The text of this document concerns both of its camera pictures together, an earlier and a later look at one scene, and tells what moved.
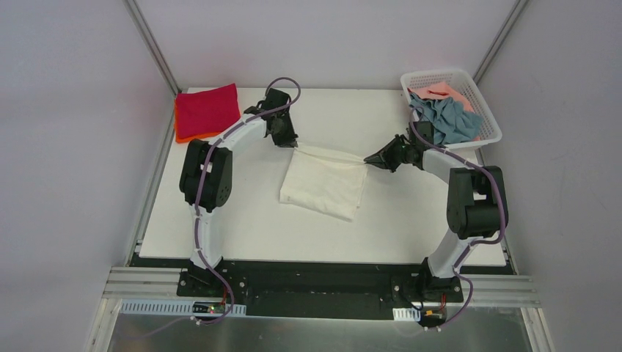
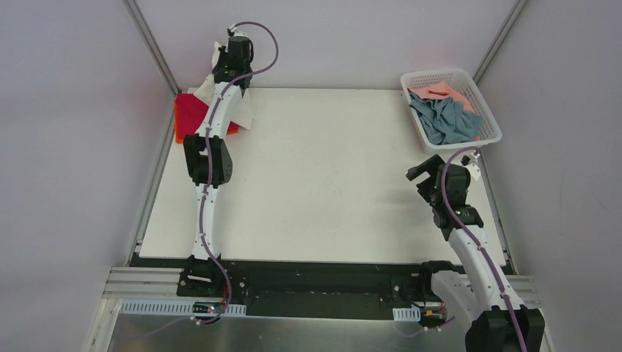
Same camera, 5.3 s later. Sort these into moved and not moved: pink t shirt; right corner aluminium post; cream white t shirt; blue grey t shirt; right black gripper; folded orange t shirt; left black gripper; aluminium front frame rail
Moved: right black gripper; cream white t shirt; left black gripper
Not moved: right corner aluminium post; aluminium front frame rail; blue grey t shirt; folded orange t shirt; pink t shirt
